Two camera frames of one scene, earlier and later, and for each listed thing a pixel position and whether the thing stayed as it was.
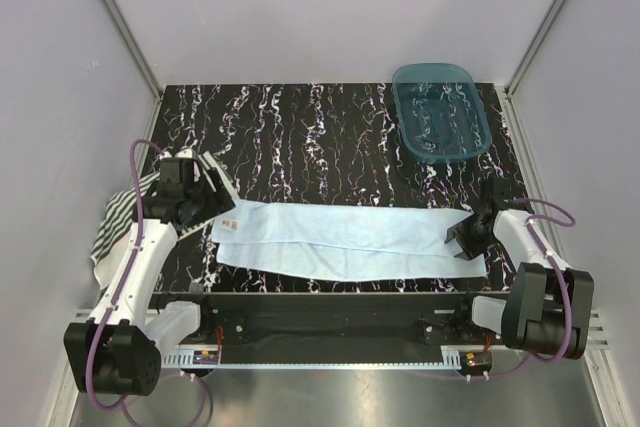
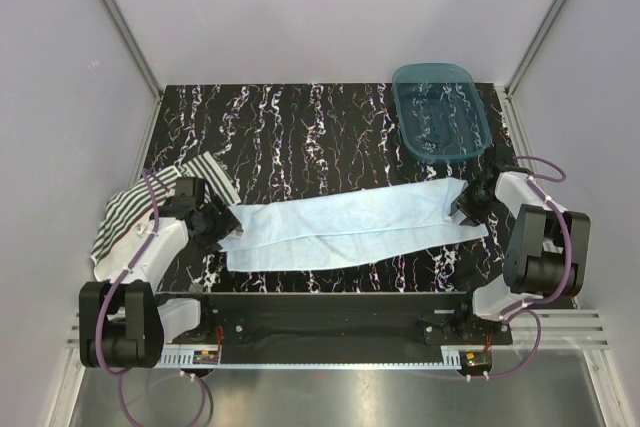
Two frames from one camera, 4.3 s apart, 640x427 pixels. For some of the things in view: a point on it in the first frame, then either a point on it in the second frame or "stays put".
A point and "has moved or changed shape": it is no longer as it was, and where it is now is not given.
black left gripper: x=216 y=202 -> x=225 y=224
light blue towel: x=342 y=239 has moved or changed shape
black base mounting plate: x=337 y=328 stays put
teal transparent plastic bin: x=442 y=111 stays put
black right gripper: x=459 y=230 -> x=459 y=203
